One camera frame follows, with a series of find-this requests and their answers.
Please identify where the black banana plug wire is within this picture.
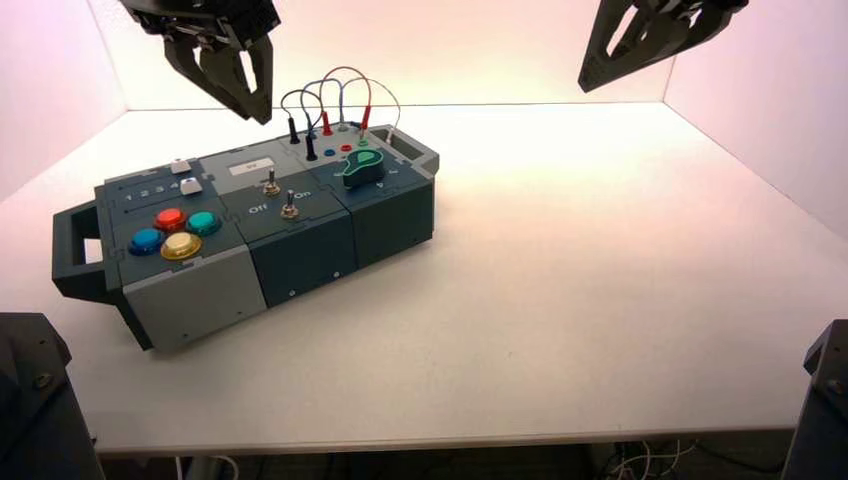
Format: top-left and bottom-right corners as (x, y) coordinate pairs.
(279, 89), (319, 162)

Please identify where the grey thin wire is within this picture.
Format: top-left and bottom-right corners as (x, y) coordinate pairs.
(357, 77), (403, 144)

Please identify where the green rotary knob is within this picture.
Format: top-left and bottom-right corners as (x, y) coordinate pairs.
(342, 148), (387, 190)

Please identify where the blue push button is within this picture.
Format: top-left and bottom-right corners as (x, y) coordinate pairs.
(127, 228), (167, 258)

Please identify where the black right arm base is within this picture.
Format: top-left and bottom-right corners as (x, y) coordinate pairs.
(781, 319), (848, 480)

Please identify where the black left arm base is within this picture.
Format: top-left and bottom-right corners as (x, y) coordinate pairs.
(0, 312), (107, 480)

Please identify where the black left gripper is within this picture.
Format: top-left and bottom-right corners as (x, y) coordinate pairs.
(119, 0), (281, 126)

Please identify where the red push button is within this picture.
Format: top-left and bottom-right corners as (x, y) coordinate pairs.
(154, 207), (189, 234)

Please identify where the small white display window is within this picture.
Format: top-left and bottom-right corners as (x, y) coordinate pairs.
(229, 156), (276, 178)

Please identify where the blue banana plug wire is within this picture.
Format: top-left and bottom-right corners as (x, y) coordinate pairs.
(299, 78), (346, 134)

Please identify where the teal and grey control box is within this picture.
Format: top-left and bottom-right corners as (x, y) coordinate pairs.
(51, 123), (441, 353)

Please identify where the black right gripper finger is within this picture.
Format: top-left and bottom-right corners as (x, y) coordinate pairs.
(577, 0), (668, 94)
(639, 0), (750, 68)

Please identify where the green push button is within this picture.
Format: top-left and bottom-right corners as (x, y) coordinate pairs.
(185, 211), (223, 238)

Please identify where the yellow push button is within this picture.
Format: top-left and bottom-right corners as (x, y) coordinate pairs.
(160, 232), (203, 262)

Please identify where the red banana plug wire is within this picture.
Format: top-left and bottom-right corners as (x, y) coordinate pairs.
(319, 65), (374, 137)

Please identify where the white cable bundle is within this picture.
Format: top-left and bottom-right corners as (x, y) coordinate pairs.
(596, 440), (697, 480)

